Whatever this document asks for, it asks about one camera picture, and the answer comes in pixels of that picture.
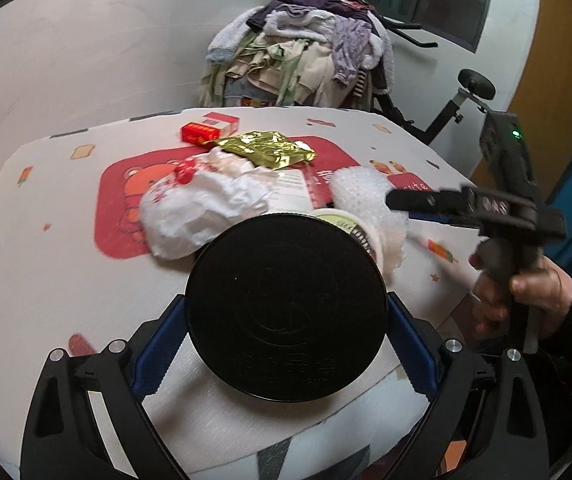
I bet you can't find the black round lid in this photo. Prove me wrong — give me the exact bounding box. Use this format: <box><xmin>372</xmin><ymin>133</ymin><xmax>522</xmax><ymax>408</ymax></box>
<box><xmin>185</xmin><ymin>214</ymin><xmax>387</xmax><ymax>403</ymax></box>

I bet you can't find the person's right hand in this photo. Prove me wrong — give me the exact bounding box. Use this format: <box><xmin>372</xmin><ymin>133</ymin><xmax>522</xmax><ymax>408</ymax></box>
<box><xmin>469</xmin><ymin>252</ymin><xmax>572</xmax><ymax>337</ymax></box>

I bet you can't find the white cartoon print mat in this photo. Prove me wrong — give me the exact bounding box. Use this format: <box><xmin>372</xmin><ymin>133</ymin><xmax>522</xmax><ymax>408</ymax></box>
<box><xmin>0</xmin><ymin>106</ymin><xmax>488</xmax><ymax>478</ymax></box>

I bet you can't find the red cigarette box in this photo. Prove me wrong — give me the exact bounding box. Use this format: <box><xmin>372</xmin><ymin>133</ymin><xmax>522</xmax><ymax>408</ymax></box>
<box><xmin>179</xmin><ymin>112</ymin><xmax>239</xmax><ymax>145</ymax></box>

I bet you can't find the red white leaflet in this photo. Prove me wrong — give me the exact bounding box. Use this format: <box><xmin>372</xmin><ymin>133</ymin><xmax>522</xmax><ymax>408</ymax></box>
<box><xmin>269</xmin><ymin>167</ymin><xmax>333</xmax><ymax>214</ymax></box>

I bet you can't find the round paper cup container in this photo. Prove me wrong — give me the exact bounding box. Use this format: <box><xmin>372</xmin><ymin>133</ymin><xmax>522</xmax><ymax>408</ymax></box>
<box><xmin>310</xmin><ymin>208</ymin><xmax>383</xmax><ymax>271</ymax></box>

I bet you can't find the black exercise bike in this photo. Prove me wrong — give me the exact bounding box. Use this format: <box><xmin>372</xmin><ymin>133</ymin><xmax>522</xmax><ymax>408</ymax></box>
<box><xmin>354</xmin><ymin>0</ymin><xmax>496</xmax><ymax>143</ymax></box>

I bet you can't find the bubble wrap piece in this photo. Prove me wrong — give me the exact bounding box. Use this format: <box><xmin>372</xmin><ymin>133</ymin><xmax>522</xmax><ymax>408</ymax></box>
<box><xmin>329</xmin><ymin>166</ymin><xmax>408</xmax><ymax>285</ymax></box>

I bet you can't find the gold foil wrapper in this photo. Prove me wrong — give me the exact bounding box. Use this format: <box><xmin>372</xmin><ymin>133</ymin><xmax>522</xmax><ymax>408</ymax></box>
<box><xmin>207</xmin><ymin>131</ymin><xmax>317</xmax><ymax>170</ymax></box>

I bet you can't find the white plastic bag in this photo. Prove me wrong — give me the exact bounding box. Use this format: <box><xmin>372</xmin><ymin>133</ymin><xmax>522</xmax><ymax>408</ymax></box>
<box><xmin>138</xmin><ymin>148</ymin><xmax>277</xmax><ymax>260</ymax></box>

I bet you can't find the pile of clothes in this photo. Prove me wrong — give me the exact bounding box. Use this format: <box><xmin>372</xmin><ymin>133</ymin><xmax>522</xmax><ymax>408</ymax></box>
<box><xmin>199</xmin><ymin>0</ymin><xmax>394</xmax><ymax>110</ymax></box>

